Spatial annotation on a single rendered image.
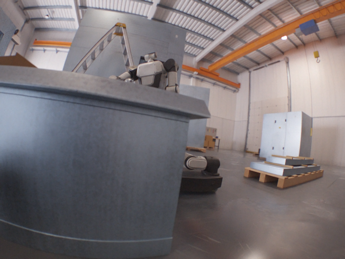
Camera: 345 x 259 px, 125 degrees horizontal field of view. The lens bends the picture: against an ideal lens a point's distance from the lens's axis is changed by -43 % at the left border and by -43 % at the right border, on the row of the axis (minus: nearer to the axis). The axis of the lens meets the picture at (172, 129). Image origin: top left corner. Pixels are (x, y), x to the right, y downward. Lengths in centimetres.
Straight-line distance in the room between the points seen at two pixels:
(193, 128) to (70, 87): 696
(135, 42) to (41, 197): 347
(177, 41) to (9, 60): 369
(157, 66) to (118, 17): 273
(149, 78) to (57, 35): 1388
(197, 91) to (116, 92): 720
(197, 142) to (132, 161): 682
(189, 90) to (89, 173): 721
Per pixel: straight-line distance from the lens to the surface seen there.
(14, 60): 64
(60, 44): 1388
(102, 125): 49
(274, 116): 747
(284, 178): 235
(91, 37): 379
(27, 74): 53
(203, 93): 761
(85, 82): 46
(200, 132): 730
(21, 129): 58
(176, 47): 390
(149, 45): 372
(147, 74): 153
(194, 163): 153
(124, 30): 296
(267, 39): 1008
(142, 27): 396
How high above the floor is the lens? 51
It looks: 3 degrees up
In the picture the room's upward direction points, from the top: 8 degrees clockwise
